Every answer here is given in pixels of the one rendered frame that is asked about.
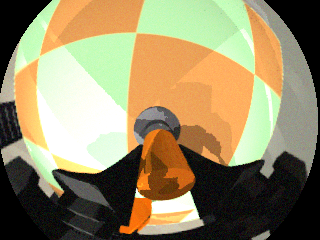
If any orange cylinder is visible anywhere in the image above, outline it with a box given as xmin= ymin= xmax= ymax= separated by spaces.
xmin=136 ymin=129 xmax=196 ymax=201

